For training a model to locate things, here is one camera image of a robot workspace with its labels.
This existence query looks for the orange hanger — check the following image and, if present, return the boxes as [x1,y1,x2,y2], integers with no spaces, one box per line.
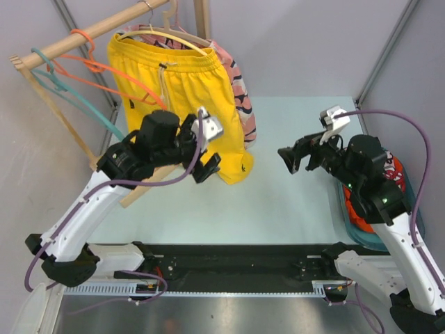
[47,29,167,109]

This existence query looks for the teal hanger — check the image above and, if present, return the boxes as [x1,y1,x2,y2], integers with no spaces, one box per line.
[31,47,125,141]

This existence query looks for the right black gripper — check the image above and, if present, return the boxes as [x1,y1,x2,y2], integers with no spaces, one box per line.
[277,125,359,190]

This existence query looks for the colourful cartoon print shorts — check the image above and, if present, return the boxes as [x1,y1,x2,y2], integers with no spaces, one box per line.
[384,150,406,192]

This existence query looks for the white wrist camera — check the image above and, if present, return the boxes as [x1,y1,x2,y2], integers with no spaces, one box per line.
[191,106,224,152]
[319,105,350,145]

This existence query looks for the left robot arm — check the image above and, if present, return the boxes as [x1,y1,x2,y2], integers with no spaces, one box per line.
[24,107,224,290]

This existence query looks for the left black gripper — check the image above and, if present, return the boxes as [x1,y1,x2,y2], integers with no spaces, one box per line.
[152,115,220,182]

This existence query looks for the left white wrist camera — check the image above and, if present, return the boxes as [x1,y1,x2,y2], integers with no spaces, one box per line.
[191,106,224,152]

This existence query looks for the teal laundry basket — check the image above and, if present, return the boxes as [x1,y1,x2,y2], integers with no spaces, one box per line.
[339,145,427,251]

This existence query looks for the pink shark print shorts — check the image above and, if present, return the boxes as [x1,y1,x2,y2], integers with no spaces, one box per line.
[116,24,258,150]

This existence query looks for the beige hanger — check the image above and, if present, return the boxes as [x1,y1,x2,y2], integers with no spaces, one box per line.
[140,0,211,47]

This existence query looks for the yellow shorts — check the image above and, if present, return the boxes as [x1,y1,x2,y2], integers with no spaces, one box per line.
[106,33,255,185]

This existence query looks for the wooden clothes rack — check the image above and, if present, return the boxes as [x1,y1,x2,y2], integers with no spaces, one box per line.
[9,0,211,209]

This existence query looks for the white slotted cable duct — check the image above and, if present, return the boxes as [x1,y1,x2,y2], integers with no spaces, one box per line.
[64,280,348,299]

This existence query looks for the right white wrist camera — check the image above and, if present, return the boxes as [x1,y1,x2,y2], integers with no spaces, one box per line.
[319,105,350,145]

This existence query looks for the yellow hanger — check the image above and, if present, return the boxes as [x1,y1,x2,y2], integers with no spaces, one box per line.
[116,0,209,56]

